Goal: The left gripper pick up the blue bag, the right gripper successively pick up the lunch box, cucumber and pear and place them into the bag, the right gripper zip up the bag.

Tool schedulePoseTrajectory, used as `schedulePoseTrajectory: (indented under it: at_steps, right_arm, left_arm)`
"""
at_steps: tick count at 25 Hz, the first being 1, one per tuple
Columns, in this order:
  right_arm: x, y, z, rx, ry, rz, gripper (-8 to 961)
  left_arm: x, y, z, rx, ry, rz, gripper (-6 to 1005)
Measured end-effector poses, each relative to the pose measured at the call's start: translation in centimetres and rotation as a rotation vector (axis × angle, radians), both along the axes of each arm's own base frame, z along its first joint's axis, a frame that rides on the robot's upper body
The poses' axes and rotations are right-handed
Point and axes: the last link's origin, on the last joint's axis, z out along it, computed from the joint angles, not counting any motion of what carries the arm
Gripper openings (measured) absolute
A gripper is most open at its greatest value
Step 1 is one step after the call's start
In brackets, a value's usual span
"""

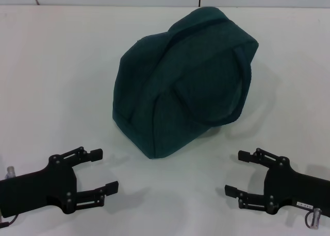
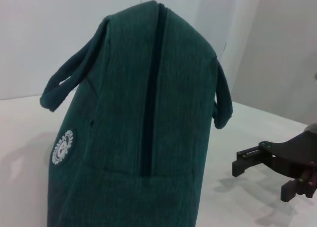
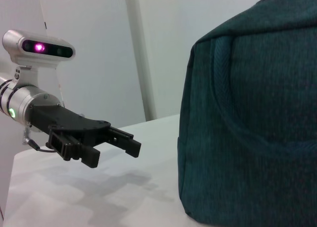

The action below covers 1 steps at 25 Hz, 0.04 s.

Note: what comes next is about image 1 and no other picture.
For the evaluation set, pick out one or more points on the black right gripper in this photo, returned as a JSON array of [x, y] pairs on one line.
[[296, 189]]

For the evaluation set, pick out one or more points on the dark teal insulated lunch bag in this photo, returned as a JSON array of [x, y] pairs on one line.
[[180, 91]]

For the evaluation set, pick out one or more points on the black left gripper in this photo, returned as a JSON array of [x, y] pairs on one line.
[[38, 189]]

